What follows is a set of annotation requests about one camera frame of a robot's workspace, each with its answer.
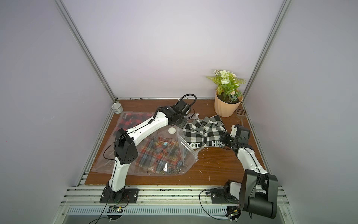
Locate black white plaid shirt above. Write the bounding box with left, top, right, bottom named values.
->
left=183, top=115, right=227, bottom=149

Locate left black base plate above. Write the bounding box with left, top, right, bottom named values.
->
left=99, top=188, right=139, bottom=204

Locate left circuit board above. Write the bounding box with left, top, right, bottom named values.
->
left=107, top=206, right=124, bottom=221

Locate black base cable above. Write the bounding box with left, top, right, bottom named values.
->
left=198, top=190, right=233, bottom=221
left=89, top=193, right=130, bottom=224

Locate red black plaid shirt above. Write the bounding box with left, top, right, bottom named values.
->
left=118, top=112, right=153, bottom=130

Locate green artificial plant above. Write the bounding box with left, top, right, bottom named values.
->
left=207, top=70, right=246, bottom=104

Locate small metal can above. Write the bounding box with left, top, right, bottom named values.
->
left=111, top=102, right=124, bottom=114

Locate right circuit board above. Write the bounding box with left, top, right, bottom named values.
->
left=225, top=206, right=241, bottom=222

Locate left black base cable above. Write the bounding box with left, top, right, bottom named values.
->
left=89, top=193, right=130, bottom=224

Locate clear plastic vacuum bag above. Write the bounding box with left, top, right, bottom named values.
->
left=91, top=112, right=198, bottom=176

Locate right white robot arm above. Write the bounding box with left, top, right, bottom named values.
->
left=219, top=125, right=278, bottom=219

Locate peach flower pot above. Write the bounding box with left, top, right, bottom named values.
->
left=214, top=91, right=243, bottom=118

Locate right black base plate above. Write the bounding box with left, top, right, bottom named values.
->
left=210, top=188, right=239, bottom=204

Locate multicolour plaid shirt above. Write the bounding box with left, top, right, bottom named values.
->
left=134, top=136, right=184, bottom=175

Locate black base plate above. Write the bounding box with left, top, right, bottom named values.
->
left=99, top=188, right=139, bottom=204
left=210, top=188, right=239, bottom=204

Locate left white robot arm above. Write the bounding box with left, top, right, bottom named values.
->
left=99, top=98, right=196, bottom=203

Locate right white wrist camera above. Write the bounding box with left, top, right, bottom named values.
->
left=230, top=125, right=237, bottom=137

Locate right black base cable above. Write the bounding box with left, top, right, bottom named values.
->
left=198, top=190, right=233, bottom=221

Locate circuit board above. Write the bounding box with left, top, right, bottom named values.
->
left=107, top=206, right=124, bottom=221
left=225, top=206, right=241, bottom=222

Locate aluminium mounting rail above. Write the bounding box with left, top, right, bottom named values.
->
left=60, top=184, right=290, bottom=216

